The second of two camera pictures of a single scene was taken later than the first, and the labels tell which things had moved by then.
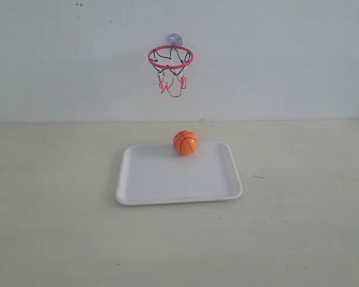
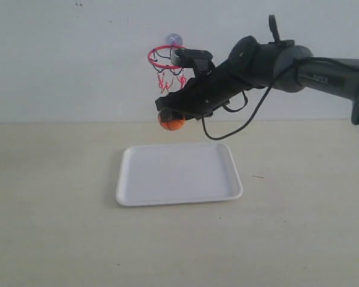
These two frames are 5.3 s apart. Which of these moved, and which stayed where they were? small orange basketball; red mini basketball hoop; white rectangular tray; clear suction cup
Moved: small orange basketball
Stayed: red mini basketball hoop; clear suction cup; white rectangular tray
